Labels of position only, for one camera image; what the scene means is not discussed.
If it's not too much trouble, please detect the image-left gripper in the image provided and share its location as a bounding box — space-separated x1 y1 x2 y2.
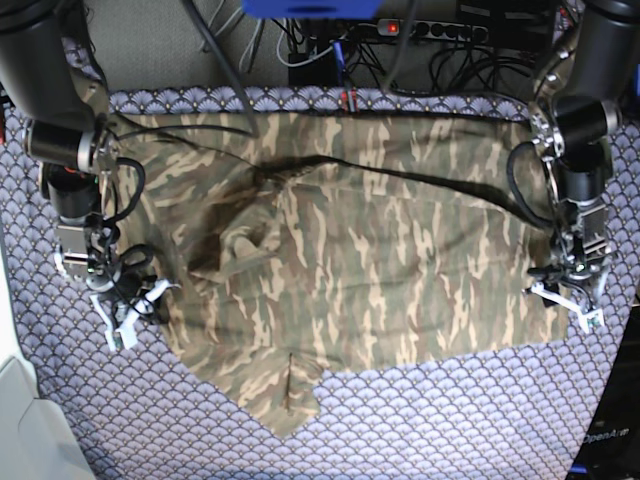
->
87 244 180 350

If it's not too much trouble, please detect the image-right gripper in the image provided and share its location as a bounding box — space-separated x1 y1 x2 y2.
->
522 244 618 331

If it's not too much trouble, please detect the camouflage T-shirt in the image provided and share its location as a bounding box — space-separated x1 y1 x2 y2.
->
107 111 569 436

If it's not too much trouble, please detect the image-left robot arm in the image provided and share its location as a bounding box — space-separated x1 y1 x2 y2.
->
1 1 174 351

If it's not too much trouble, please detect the image-right robot arm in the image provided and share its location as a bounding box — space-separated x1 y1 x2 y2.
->
507 1 639 332

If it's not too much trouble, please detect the blue fan-pattern table cloth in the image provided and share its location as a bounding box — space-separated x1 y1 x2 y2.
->
1 108 639 479

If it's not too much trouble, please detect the black OpenArm box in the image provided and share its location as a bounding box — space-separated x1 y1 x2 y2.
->
566 305 639 479

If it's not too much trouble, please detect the white plastic bin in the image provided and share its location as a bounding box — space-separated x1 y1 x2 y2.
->
1 254 95 479

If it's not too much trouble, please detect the red black table clamp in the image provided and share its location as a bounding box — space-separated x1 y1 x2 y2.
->
339 89 359 114

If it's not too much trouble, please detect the black power strip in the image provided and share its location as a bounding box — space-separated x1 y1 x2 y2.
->
376 19 489 45

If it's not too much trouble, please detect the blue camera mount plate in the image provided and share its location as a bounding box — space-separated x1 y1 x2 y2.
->
242 0 381 19

